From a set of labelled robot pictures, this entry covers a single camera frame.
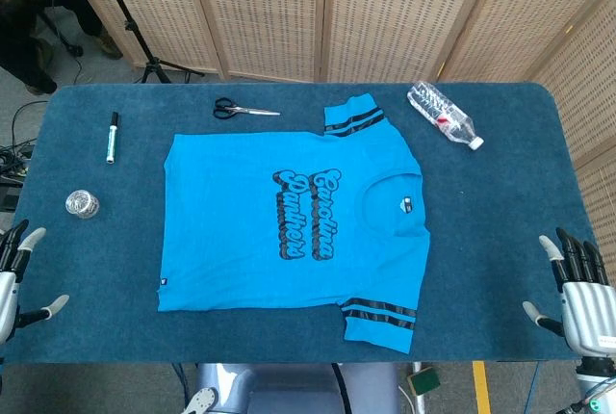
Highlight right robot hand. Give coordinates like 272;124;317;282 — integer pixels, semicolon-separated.
522;226;616;357

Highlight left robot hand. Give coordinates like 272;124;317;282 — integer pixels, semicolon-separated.
0;219;71;346

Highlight blue printed t-shirt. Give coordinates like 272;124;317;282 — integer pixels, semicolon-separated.
156;92;431;355

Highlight round clear clip box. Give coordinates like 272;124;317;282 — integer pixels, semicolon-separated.
64;189;101;220

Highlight blue carpet table cover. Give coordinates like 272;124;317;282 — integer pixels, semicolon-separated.
0;81;608;366

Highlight green white marker pen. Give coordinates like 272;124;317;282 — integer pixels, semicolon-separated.
105;111;122;166

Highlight green yellow sponge block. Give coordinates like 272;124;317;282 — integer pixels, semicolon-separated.
406;366;442;397

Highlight white perforated plate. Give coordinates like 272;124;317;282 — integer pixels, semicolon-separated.
181;387;218;414

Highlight person in black clothes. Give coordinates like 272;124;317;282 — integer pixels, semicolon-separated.
0;0;124;96

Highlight clear plastic water bottle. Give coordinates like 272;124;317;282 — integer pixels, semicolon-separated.
406;79;485;151

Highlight black tripod stand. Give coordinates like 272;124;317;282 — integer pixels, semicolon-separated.
89;0;206;85

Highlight grey robot torso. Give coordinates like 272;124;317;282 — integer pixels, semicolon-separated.
194;362;400;414

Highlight woven wooden folding screen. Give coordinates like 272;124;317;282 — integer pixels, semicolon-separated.
55;0;616;414

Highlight blue hanging cable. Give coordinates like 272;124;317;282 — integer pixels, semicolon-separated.
527;363;543;397

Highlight floor cable bundle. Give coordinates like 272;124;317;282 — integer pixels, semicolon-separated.
0;100;49;189

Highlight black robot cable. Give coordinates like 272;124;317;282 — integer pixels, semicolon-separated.
330;362;350;414

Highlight black handled scissors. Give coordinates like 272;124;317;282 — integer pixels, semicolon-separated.
212;96;282;121

